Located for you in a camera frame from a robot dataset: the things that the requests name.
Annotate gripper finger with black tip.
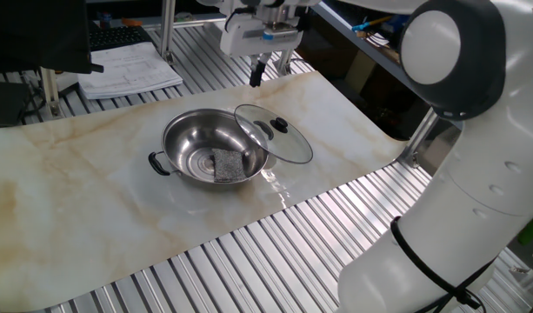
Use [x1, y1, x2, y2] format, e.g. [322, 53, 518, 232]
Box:
[256, 50, 272, 86]
[249, 52, 260, 88]

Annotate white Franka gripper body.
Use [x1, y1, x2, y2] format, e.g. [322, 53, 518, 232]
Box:
[219, 11, 305, 58]

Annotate glass lid with black knob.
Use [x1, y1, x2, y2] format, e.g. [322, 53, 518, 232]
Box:
[233, 103, 314, 165]

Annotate grey metallic scouring sponge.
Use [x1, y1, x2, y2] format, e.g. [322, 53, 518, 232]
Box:
[211, 148, 249, 183]

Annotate grey metal shelf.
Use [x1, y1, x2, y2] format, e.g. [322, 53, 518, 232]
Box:
[311, 0, 428, 90]

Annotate stack of printed papers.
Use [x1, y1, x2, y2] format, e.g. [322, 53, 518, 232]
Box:
[77, 42, 184, 101]

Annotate black keyboard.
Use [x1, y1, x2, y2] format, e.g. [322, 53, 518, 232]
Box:
[88, 24, 153, 52]

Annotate black monitor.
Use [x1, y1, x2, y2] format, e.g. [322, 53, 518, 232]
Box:
[0, 0, 105, 75]

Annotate marble pattern mat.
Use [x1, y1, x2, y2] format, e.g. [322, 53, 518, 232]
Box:
[0, 70, 409, 313]

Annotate black box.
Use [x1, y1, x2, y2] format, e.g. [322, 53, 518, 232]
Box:
[0, 80, 33, 130]

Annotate silver wrist camera blue cap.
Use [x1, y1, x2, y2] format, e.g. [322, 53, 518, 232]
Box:
[262, 22, 301, 42]

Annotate tall aluminium frame post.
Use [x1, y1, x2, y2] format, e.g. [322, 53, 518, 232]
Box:
[158, 0, 179, 65]

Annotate stainless steel pot black handles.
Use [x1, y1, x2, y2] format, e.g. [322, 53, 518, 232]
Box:
[147, 107, 276, 185]

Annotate aluminium table leg bracket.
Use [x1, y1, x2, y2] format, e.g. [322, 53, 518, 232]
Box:
[396, 107, 441, 170]

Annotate short aluminium frame post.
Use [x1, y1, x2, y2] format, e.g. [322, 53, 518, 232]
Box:
[38, 66, 63, 119]

